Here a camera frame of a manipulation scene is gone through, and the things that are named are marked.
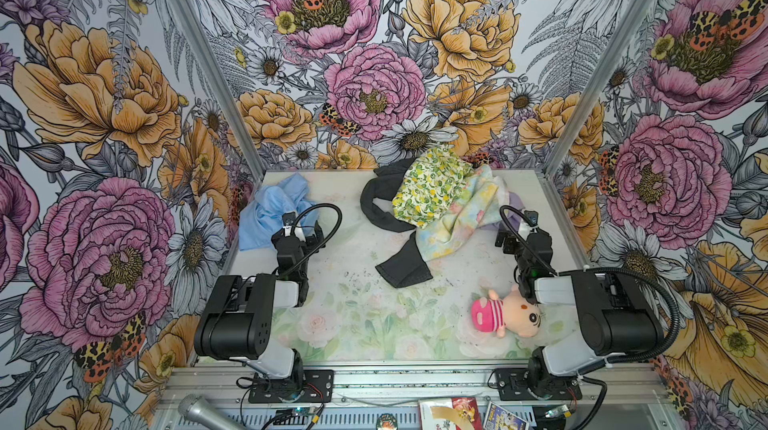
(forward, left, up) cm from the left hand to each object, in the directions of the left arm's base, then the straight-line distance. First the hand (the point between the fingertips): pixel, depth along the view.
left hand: (303, 231), depth 93 cm
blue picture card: (-47, -51, -7) cm, 70 cm away
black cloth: (-9, -32, -8) cm, 34 cm away
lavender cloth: (-7, -58, +16) cm, 61 cm away
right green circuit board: (-46, -65, -9) cm, 80 cm away
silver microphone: (-46, +15, -5) cm, 48 cm away
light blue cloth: (+6, +15, -2) cm, 16 cm away
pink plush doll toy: (-25, -59, -2) cm, 64 cm away
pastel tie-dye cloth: (+9, -57, +1) cm, 57 cm away
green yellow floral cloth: (+22, -42, 0) cm, 47 cm away
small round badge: (-47, -25, -8) cm, 54 cm away
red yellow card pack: (-46, -41, -4) cm, 62 cm away
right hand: (-1, -66, 0) cm, 66 cm away
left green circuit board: (-45, -6, -9) cm, 46 cm away
